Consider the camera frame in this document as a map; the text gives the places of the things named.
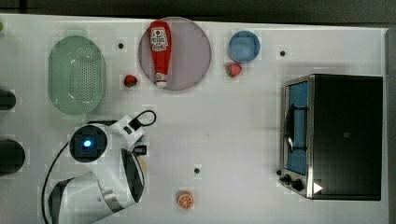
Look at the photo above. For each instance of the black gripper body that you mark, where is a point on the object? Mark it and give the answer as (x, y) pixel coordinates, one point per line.
(140, 150)

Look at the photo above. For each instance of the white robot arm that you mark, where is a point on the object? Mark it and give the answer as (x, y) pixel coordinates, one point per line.
(114, 181)

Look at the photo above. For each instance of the orange slice toy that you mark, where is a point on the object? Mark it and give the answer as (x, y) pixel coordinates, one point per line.
(185, 200)

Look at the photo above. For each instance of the small red strawberry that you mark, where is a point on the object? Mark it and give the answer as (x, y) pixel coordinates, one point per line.
(130, 81)

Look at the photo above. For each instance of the green perforated colander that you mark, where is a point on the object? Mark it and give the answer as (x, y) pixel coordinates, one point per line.
(77, 74)

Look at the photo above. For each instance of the grey round plate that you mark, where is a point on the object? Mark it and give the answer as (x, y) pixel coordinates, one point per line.
(190, 53)

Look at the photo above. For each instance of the red ketchup bottle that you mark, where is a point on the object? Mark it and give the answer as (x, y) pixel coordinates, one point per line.
(160, 40)

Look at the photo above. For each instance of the large red strawberry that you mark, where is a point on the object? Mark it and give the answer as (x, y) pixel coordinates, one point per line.
(233, 69)

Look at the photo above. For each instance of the black cylinder lower left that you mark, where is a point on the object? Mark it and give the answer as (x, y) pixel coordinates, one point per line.
(12, 157)

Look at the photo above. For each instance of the black cylinder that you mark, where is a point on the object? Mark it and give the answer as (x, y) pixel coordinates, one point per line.
(7, 100)
(12, 157)

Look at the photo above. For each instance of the black cylinder upper left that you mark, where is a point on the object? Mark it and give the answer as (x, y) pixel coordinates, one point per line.
(7, 100)

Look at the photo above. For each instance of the blue bowl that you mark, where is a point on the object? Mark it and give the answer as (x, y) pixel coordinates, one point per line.
(244, 47)

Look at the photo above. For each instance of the black toaster oven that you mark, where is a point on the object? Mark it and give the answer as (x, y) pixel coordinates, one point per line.
(332, 137)

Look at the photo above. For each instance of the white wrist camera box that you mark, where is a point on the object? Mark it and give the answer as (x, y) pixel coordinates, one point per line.
(130, 128)

